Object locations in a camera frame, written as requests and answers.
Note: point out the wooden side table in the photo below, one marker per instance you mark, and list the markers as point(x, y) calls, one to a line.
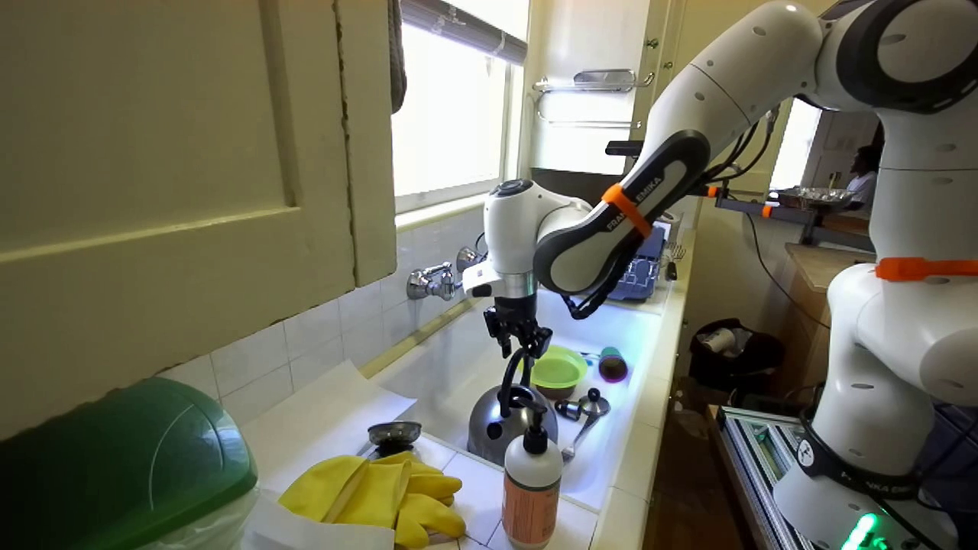
point(814, 307)

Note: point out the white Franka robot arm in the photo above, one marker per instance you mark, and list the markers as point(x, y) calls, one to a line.
point(918, 337)

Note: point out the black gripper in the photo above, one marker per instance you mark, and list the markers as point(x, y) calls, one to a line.
point(516, 326)

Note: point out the metal sink strainer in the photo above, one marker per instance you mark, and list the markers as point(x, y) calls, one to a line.
point(395, 433)

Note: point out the window with cream frame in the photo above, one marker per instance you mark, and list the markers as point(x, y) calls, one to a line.
point(446, 112)

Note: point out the chrome wall faucet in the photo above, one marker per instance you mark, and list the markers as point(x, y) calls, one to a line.
point(432, 275)

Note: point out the white sink basin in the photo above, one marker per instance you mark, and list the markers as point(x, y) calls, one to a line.
point(446, 366)

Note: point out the tall white cupboard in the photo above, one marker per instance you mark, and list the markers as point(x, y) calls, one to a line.
point(592, 133)

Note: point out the yellow-green plastic bowl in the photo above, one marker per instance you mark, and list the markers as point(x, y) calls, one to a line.
point(561, 369)

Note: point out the small purple cup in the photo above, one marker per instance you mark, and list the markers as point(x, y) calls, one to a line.
point(612, 365)

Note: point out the orange soap pump bottle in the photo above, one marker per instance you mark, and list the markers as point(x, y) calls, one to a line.
point(528, 498)

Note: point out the blue patterned box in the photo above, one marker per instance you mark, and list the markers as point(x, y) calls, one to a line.
point(643, 270)

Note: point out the white cabinet door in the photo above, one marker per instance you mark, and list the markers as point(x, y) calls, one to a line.
point(155, 153)

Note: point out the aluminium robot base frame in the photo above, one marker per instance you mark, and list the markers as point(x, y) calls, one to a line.
point(760, 460)

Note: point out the dark hanging cloth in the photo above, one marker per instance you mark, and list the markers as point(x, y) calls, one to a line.
point(398, 50)

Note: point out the white bin with green lid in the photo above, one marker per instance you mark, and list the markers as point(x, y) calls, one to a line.
point(123, 468)

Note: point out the metal wall rail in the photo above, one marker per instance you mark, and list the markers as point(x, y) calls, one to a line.
point(600, 81)

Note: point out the black trash bin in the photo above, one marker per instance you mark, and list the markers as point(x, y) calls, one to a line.
point(748, 355)

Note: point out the black clamp bar with orange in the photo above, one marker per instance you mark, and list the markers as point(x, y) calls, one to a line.
point(736, 200)

